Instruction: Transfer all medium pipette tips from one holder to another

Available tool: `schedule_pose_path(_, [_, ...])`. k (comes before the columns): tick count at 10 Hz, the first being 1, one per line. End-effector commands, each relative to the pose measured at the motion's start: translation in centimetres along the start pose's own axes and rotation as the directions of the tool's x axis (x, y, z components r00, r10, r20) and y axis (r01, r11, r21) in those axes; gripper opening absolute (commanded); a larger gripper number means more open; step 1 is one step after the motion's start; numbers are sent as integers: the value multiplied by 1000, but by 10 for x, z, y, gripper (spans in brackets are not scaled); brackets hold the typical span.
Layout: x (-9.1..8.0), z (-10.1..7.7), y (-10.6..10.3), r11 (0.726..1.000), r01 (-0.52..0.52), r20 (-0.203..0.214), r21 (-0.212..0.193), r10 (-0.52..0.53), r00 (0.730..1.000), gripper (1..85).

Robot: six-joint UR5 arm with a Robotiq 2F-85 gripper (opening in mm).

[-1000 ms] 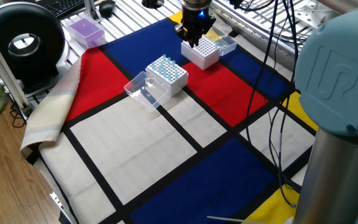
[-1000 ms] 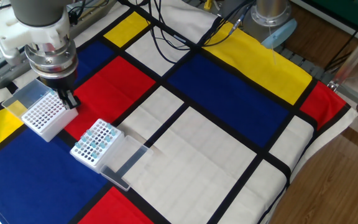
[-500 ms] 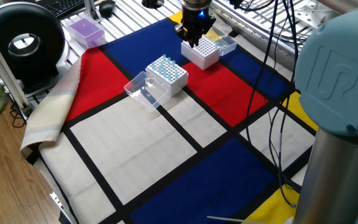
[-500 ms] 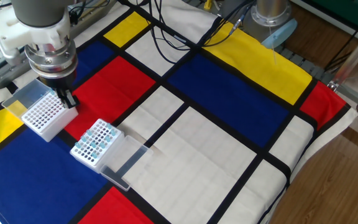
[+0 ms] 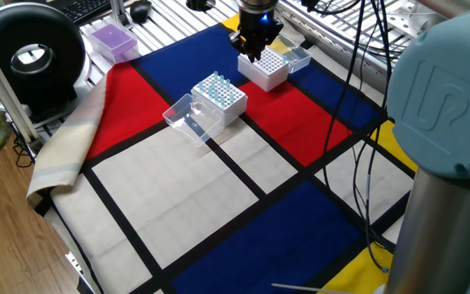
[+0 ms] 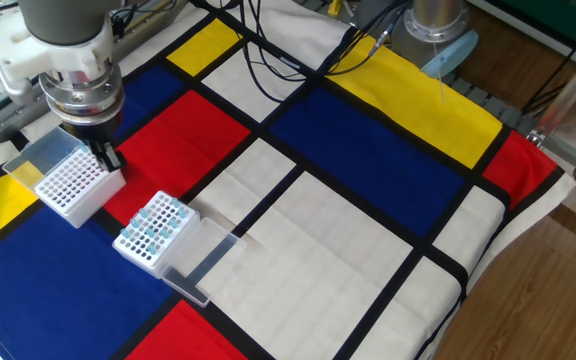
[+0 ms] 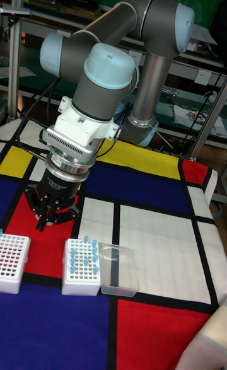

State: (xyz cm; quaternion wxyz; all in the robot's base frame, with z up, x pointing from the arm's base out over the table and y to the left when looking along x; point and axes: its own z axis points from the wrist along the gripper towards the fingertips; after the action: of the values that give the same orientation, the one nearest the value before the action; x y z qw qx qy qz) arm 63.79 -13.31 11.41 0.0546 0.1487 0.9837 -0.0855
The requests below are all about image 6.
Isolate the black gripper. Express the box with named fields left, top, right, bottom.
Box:
left=60, top=107, right=128, bottom=174

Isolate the white pipette tip box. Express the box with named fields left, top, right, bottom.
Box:
left=111, top=189, right=247, bottom=308
left=1, top=126, right=127, bottom=229

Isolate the colour block tablecloth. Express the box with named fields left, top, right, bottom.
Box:
left=0, top=0, right=576, bottom=360

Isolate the white thin cable tie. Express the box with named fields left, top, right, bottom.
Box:
left=432, top=42, right=448, bottom=105

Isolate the aluminium profile frame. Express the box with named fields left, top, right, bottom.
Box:
left=526, top=33, right=576, bottom=187

